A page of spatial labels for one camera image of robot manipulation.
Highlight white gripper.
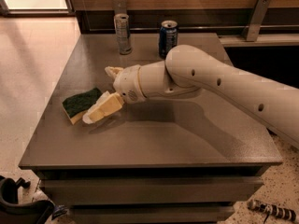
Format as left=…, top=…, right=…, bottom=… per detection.
left=82, top=65, right=146, bottom=124

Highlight green and yellow sponge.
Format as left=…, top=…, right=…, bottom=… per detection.
left=62, top=88, right=102, bottom=124

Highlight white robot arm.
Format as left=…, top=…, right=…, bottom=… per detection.
left=83, top=45, right=299, bottom=147

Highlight silver tall can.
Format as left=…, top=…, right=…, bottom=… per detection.
left=114, top=13, right=132, bottom=55

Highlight blue soda can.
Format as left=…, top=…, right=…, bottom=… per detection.
left=159, top=21, right=178, bottom=59

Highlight grey drawer cabinet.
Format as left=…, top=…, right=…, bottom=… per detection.
left=20, top=34, right=282, bottom=224

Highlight black chair base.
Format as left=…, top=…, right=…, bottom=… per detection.
left=0, top=175, right=68, bottom=224

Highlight grey side shelf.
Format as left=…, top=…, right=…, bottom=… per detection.
left=220, top=34, right=299, bottom=48

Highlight left metal wall bracket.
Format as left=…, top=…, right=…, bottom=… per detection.
left=112, top=0, right=127, bottom=15

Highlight metal wall bracket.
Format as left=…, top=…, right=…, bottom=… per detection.
left=242, top=0, right=271, bottom=42
left=112, top=0, right=127, bottom=15

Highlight right metal wall bracket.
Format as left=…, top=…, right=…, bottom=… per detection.
left=242, top=0, right=271, bottom=42

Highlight striped black white handle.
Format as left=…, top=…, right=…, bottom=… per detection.
left=247, top=199, right=299, bottom=224

